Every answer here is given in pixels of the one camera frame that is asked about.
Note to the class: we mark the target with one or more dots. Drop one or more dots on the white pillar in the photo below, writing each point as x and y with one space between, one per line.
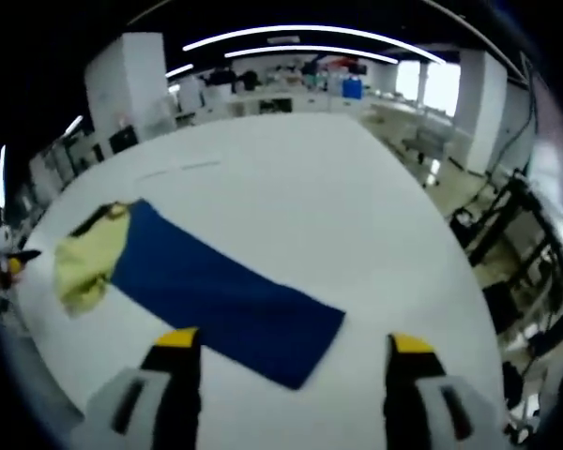
485 108

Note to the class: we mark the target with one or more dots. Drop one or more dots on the black box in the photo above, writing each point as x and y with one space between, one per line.
122 139

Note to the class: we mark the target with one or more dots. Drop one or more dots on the black rack frame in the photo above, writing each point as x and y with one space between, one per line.
490 213

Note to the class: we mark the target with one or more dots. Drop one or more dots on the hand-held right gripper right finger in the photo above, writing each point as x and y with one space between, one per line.
429 398

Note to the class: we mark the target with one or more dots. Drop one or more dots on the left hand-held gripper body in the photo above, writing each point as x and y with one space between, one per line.
2 236

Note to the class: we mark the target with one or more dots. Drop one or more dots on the white square column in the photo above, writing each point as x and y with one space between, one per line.
131 84

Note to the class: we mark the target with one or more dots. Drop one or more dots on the blue bin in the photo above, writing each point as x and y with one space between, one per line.
352 88

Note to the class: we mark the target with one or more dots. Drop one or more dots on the ceiling air vent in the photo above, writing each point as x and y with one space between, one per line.
281 40

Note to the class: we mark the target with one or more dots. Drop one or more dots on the yellow blue black garment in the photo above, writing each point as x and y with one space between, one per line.
216 290

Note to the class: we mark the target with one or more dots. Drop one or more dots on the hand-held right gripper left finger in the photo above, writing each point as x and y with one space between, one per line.
157 389

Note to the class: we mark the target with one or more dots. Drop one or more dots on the curved ceiling light strip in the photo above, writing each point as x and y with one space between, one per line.
309 29
309 47

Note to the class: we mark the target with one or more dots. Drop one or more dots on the white lab counter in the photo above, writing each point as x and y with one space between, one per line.
272 103

